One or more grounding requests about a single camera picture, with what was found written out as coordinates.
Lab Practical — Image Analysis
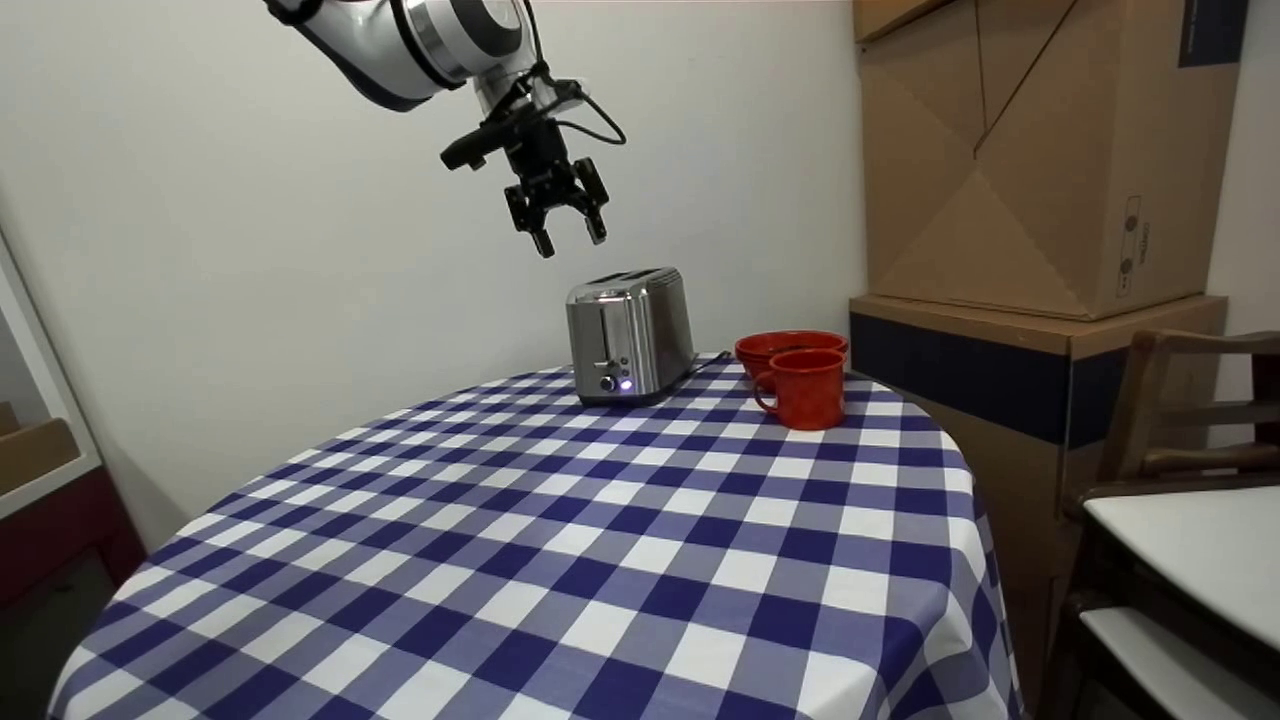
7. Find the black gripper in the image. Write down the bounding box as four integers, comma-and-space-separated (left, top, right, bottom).
501, 109, 614, 264

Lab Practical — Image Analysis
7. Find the silver toaster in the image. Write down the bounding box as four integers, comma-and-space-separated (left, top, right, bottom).
564, 264, 700, 413

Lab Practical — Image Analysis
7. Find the red bowl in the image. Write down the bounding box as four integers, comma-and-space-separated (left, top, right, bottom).
730, 328, 852, 393

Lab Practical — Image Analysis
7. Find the red mug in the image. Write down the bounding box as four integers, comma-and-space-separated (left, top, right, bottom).
753, 343, 852, 437

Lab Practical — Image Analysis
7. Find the blue white checkered tablecloth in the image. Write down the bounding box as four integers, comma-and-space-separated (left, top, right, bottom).
43, 347, 1033, 720

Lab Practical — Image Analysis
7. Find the cardboard box with blue band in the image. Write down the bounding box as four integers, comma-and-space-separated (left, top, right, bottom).
842, 291, 1231, 695

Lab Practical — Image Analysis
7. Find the large brown cardboard box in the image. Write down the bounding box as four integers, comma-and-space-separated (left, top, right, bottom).
852, 0, 1256, 322

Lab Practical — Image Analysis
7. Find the white framed cabinet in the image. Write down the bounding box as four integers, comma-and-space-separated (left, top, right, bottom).
0, 236, 108, 527

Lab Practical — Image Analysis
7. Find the dark red cabinet base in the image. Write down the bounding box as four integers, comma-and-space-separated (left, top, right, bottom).
0, 462, 147, 621

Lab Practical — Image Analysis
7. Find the dark folding chair white seat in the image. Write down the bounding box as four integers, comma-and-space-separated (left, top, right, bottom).
1044, 322, 1280, 720

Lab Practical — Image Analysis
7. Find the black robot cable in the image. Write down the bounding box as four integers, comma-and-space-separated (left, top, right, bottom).
520, 0, 630, 152

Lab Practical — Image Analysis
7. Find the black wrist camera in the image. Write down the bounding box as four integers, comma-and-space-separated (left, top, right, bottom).
435, 110, 531, 175

